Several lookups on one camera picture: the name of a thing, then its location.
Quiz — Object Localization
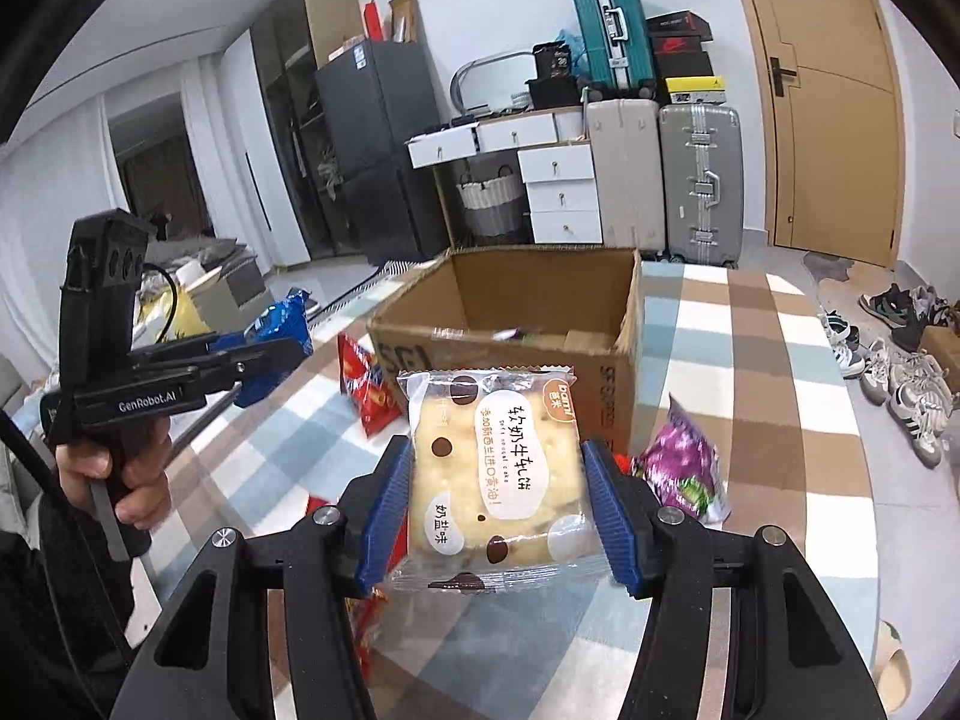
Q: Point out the silver suitcase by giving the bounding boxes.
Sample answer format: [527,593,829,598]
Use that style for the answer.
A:
[658,103,745,267]

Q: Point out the white sheer curtain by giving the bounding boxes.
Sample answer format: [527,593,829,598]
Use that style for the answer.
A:
[0,101,113,293]
[184,37,257,241]

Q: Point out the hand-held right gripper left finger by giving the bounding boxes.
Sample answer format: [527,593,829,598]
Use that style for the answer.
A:
[112,435,418,720]

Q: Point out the small brown carton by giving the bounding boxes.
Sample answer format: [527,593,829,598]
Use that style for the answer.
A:
[919,326,960,372]

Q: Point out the cream cake packet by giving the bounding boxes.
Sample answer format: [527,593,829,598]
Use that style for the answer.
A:
[386,366,612,595]

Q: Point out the dark glass-door wardrobe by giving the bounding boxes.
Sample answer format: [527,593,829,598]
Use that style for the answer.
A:
[250,0,368,271]

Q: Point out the folded brown cardboard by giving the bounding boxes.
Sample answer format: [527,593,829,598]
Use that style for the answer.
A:
[386,0,421,43]

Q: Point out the blue snack bag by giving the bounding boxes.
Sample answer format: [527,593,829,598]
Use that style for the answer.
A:
[214,289,314,410]

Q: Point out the woven laundry basket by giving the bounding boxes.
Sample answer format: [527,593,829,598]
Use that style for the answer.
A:
[456,171,530,237]

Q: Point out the person's left hand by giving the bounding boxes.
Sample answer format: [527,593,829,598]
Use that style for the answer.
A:
[56,420,173,533]

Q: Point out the black refrigerator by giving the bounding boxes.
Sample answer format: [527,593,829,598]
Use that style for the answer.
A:
[313,37,451,267]

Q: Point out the brown cardboard box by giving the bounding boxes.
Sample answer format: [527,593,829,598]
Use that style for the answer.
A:
[366,246,646,458]

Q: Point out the white drawer desk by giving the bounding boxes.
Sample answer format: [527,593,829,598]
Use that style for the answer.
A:
[407,109,605,245]

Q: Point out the yellow and black shoe box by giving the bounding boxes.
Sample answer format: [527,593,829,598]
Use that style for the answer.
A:
[664,76,727,107]

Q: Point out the black storage box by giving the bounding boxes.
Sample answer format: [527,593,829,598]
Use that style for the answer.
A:
[525,77,586,110]

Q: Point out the pile of shoes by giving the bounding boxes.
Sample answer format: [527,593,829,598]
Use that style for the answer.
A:
[814,281,960,470]

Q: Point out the beige suitcase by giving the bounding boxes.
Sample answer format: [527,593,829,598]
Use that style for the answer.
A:
[583,97,668,254]

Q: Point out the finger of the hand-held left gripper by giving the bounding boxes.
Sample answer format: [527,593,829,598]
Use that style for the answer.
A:
[129,334,260,371]
[180,337,303,407]

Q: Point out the grey doormat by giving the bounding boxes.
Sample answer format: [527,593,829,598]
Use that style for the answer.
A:
[802,251,856,283]

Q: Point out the yellow bag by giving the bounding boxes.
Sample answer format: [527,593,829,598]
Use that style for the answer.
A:
[135,289,216,346]

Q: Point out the wooden door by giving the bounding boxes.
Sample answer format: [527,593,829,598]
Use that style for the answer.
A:
[724,0,908,267]

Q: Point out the teal suitcase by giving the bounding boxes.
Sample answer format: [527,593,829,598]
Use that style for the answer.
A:
[568,0,655,95]

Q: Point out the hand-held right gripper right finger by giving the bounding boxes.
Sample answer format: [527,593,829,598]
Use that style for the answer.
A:
[579,439,890,720]

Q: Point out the red snack bag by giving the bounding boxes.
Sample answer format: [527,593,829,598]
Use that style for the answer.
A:
[337,331,410,440]

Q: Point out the purple snack bag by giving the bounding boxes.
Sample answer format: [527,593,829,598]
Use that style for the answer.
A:
[631,394,732,526]

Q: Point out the person's left forearm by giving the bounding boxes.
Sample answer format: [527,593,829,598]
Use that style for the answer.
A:
[0,502,160,720]

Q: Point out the oval chrome mirror frame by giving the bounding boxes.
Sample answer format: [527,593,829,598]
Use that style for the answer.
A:
[450,51,535,118]

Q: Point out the black paper bag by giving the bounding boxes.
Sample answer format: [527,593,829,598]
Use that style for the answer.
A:
[531,41,575,80]

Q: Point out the beige slipper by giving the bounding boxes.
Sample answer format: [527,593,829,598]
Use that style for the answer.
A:
[874,619,913,698]

